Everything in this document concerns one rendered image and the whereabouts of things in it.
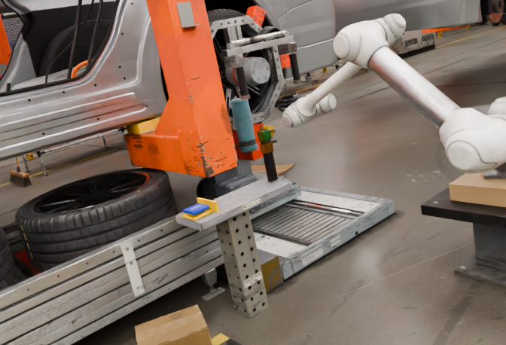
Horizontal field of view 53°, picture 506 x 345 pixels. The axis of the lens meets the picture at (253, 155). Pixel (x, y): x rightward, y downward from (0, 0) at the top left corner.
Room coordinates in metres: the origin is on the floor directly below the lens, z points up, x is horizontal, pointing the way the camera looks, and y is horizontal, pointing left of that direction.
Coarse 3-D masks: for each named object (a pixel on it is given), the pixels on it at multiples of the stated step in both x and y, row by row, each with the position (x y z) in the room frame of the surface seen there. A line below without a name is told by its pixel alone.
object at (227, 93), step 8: (216, 32) 2.85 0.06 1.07; (216, 40) 2.64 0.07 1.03; (224, 40) 2.93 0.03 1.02; (216, 48) 2.64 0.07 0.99; (248, 56) 2.89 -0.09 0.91; (256, 56) 2.84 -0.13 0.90; (264, 56) 2.80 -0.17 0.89; (224, 88) 2.65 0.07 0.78; (232, 88) 2.67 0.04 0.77; (248, 88) 2.73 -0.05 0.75; (256, 88) 2.76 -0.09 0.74; (264, 88) 2.78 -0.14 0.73; (224, 96) 2.64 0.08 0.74; (256, 96) 2.80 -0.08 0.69; (264, 96) 2.76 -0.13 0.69; (256, 104) 2.75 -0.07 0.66
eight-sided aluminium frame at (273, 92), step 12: (216, 24) 2.52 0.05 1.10; (228, 24) 2.57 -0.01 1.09; (240, 24) 2.62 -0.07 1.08; (252, 24) 2.68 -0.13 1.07; (276, 48) 2.74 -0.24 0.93; (276, 60) 2.73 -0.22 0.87; (276, 72) 2.73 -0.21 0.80; (276, 84) 2.72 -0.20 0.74; (276, 96) 2.70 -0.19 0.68; (264, 108) 2.66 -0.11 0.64; (252, 120) 2.59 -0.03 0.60; (264, 120) 2.63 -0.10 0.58
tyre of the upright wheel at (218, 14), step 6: (210, 12) 2.62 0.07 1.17; (216, 12) 2.64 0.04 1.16; (222, 12) 2.66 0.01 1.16; (228, 12) 2.68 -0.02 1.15; (234, 12) 2.71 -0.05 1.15; (240, 12) 2.75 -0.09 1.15; (210, 18) 2.61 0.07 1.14; (216, 18) 2.63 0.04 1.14; (222, 18) 2.66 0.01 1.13; (228, 18) 2.68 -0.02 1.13; (264, 48) 2.80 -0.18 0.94; (162, 72) 2.57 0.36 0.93; (162, 78) 2.57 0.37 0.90; (270, 78) 2.80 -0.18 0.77; (168, 96) 2.56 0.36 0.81; (258, 108) 2.74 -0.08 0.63
